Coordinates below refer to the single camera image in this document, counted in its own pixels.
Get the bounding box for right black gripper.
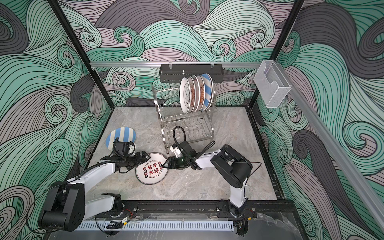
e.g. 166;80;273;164
160;156;190;170

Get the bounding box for white plate red characters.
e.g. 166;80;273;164
136;153;169;185

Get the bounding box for white plate green clover outline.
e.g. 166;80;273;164
180;77;191;114

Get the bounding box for blue striped plate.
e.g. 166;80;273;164
201;74;214;110
106;127;137;150

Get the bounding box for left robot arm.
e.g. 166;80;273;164
38;141;151;232

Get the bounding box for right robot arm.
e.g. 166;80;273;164
163;142;253;218

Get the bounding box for steel two-tier dish rack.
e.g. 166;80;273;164
152;87;218;154

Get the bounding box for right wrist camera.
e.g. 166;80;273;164
170;144;182;158

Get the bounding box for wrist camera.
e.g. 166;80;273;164
170;144;182;158
126;142;136;156

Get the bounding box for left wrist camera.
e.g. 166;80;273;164
126;142;136;156

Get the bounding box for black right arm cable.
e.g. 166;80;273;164
172;125;216;157

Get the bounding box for black wall shelf basket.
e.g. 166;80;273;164
159;64;224;83

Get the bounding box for white slotted cable duct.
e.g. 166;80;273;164
77;220;235;232

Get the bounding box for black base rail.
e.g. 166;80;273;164
122;200;296;219

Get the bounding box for clear mesh wall bin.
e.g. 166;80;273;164
254;60;292;108

